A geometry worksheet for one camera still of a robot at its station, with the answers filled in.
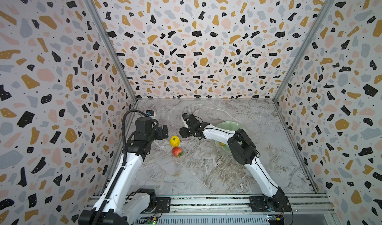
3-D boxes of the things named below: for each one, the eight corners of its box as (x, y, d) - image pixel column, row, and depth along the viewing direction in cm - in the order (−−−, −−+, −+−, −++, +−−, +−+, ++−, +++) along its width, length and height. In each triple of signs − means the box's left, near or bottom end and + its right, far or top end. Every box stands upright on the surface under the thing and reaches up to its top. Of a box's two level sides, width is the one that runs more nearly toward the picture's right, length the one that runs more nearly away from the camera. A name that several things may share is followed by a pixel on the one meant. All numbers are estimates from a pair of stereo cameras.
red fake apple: (171, 154, 94) (170, 150, 90) (176, 148, 96) (175, 145, 93) (179, 159, 92) (179, 156, 88) (184, 153, 94) (183, 150, 91)
